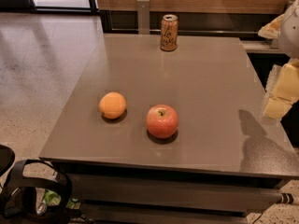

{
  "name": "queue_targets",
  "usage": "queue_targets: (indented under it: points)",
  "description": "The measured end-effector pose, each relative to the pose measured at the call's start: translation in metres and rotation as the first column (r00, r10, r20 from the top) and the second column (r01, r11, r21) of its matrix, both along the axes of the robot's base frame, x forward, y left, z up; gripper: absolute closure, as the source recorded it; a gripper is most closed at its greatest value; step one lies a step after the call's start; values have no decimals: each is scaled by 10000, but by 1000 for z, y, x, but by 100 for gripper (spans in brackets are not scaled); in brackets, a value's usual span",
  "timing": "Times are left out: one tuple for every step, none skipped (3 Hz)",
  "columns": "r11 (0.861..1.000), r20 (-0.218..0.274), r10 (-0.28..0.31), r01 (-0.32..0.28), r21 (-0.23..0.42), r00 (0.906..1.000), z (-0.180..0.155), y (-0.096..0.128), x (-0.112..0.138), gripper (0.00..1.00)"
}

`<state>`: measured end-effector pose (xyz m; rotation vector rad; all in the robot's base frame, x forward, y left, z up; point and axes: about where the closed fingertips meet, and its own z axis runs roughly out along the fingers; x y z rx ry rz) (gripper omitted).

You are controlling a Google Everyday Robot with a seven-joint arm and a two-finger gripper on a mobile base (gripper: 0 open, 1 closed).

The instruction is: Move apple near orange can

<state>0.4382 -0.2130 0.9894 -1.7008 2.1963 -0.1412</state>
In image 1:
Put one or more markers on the orange soda can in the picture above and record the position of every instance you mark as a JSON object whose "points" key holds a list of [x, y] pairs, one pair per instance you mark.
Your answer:
{"points": [[169, 32]]}

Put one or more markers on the grey metal bracket post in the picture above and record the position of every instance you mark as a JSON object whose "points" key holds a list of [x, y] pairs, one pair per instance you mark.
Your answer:
{"points": [[143, 16]]}

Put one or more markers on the orange fruit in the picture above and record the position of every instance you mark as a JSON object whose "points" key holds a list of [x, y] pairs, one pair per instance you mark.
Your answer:
{"points": [[112, 105]]}

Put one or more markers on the green packet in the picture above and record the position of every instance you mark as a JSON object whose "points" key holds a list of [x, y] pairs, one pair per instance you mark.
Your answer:
{"points": [[51, 198]]}

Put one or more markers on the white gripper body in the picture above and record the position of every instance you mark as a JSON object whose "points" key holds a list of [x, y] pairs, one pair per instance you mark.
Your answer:
{"points": [[290, 34]]}

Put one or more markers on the black striped handle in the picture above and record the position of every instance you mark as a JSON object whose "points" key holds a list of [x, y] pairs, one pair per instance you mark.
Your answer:
{"points": [[286, 198]]}

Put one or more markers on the red apple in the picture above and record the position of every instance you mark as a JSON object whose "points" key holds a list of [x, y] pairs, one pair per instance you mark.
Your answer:
{"points": [[162, 121]]}

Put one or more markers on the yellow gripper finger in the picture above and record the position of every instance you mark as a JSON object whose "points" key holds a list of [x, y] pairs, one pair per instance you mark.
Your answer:
{"points": [[270, 30], [282, 90]]}

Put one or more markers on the black round seat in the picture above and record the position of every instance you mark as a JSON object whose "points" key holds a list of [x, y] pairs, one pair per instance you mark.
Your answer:
{"points": [[7, 157]]}

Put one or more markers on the black bag with straps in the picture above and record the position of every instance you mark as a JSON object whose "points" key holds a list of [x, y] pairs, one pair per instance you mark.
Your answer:
{"points": [[18, 196]]}

